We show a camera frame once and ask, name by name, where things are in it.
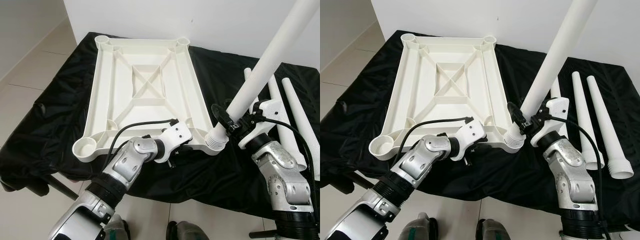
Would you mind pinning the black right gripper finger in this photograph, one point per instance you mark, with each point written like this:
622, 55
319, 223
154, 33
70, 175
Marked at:
222, 115
516, 117

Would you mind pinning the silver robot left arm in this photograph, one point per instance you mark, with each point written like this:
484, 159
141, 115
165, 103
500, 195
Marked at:
125, 160
420, 160

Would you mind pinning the grey robot right leg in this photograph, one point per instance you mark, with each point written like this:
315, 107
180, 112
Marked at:
492, 231
187, 232

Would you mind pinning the white plastic children table top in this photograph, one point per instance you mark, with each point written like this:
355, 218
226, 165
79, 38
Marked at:
150, 107
450, 107

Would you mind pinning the black table cloth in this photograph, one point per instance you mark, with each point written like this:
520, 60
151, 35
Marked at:
360, 100
60, 100

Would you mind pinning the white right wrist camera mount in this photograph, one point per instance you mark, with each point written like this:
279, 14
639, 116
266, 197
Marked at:
267, 106
557, 106

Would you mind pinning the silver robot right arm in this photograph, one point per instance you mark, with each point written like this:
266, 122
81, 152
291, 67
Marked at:
282, 172
570, 170

